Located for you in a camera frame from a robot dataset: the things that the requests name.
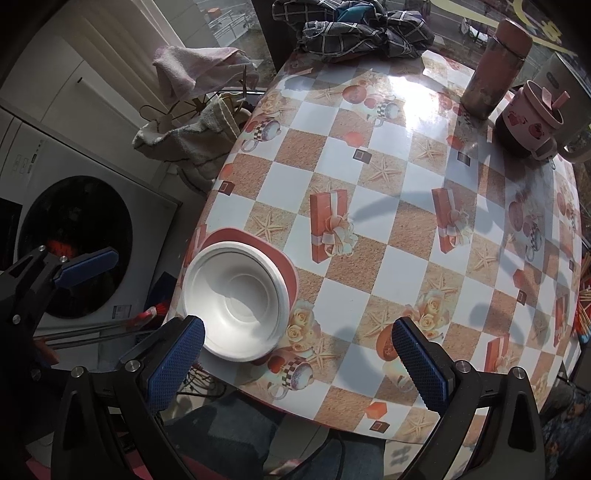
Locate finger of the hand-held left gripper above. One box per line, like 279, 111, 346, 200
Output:
0, 246, 119, 334

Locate pink plate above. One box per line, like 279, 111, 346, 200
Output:
185, 227, 300, 315

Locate printed checkered tablecloth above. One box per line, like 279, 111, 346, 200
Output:
185, 48, 585, 447

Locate dark plaid cloth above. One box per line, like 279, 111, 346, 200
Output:
271, 0, 435, 64

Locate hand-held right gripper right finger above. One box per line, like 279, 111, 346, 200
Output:
390, 316, 549, 480

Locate bundle of bamboo skewers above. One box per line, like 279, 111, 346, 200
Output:
571, 257, 591, 334

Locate pink lidded cup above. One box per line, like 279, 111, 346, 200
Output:
494, 79, 565, 160

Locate pink towel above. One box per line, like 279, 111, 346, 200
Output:
152, 44, 260, 101

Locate pink metal thermos bottle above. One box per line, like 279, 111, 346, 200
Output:
460, 18, 533, 120

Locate white washing machine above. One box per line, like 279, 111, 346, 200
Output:
0, 103, 184, 334

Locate white mug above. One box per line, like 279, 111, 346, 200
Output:
538, 52, 591, 164

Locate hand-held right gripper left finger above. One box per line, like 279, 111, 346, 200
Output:
50, 315, 206, 480

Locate white towel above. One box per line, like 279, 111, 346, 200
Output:
132, 96, 242, 186

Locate red broom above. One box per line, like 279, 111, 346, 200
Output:
34, 301, 170, 352

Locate person's legs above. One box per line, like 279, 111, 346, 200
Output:
164, 401, 387, 480

